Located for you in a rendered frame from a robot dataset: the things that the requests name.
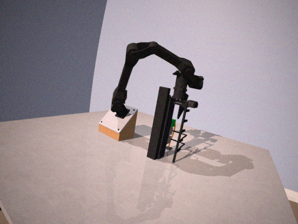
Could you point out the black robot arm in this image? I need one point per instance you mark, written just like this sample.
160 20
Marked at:
136 51

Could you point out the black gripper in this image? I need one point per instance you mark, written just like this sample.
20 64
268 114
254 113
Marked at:
179 94

